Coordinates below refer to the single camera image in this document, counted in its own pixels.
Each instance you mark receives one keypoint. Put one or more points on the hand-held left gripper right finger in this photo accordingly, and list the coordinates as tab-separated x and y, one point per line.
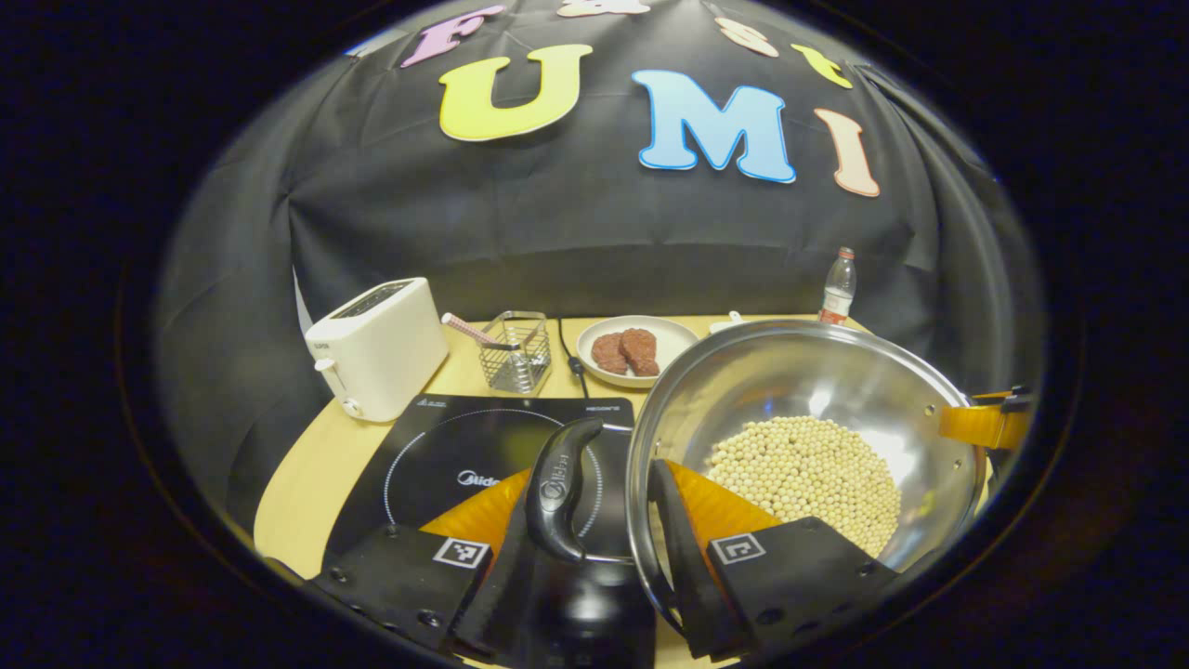
692	576

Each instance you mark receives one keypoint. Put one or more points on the white toaster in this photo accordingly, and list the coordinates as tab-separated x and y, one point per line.
381	353

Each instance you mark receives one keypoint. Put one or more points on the white divided dish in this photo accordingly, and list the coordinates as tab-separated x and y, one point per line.
720	326

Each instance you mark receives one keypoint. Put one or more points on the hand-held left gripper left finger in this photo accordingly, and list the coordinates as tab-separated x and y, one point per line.
483	604

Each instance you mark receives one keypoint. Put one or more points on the black induction cooktop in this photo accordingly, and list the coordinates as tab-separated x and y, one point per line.
446	437

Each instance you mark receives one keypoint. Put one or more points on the pile of soybeans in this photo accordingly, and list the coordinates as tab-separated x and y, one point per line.
817	474

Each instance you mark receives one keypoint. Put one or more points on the round white plate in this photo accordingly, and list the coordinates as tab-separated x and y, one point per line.
676	339

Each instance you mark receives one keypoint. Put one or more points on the stainless steel pot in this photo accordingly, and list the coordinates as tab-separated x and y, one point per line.
790	372

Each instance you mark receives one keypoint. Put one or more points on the pink striped straw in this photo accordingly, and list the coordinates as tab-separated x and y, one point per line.
464	327

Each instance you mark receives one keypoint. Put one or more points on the clear red label water bottle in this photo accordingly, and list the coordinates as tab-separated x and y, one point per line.
838	297

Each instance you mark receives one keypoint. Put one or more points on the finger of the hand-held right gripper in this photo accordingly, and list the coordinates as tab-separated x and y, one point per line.
975	423

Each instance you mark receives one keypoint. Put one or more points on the red meat patty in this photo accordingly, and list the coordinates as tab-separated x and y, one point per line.
608	355
641	351

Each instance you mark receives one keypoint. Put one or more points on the black backdrop cloth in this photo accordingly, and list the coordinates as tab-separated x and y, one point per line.
557	223

